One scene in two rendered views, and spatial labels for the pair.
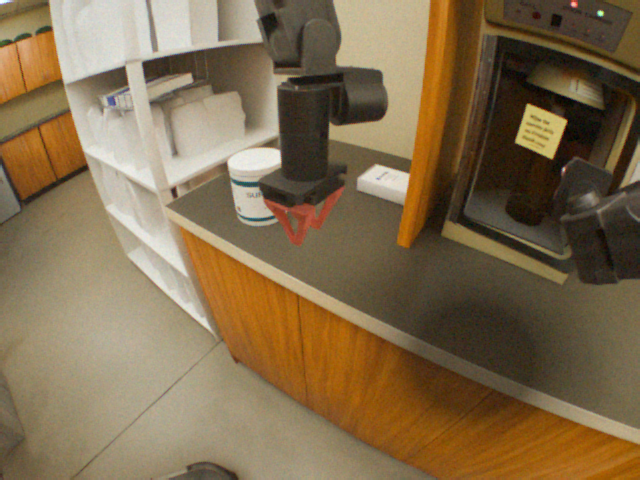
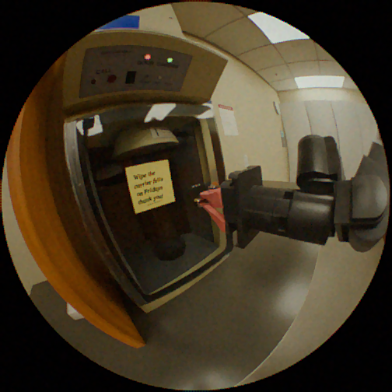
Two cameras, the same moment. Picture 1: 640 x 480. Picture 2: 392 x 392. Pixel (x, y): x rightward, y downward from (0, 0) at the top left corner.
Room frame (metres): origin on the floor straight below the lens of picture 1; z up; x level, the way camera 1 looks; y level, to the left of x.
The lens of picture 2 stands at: (0.29, -0.19, 1.28)
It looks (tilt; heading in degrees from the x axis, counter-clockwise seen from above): 16 degrees down; 289
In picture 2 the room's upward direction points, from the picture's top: 11 degrees counter-clockwise
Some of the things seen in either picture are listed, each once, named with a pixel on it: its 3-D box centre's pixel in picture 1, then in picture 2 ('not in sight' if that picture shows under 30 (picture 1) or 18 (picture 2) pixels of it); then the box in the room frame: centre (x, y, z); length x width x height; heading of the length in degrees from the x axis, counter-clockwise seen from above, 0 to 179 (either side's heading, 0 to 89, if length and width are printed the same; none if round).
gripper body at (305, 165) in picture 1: (304, 157); not in sight; (0.33, 0.02, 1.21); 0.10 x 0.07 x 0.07; 146
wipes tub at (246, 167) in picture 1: (259, 185); not in sight; (0.62, 0.15, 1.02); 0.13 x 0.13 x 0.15
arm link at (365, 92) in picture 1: (332, 75); not in sight; (0.35, -0.01, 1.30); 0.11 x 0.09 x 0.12; 120
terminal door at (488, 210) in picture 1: (545, 162); (170, 208); (0.42, -0.41, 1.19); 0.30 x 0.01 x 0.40; 51
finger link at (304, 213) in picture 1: (301, 210); not in sight; (0.32, 0.02, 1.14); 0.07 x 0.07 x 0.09; 56
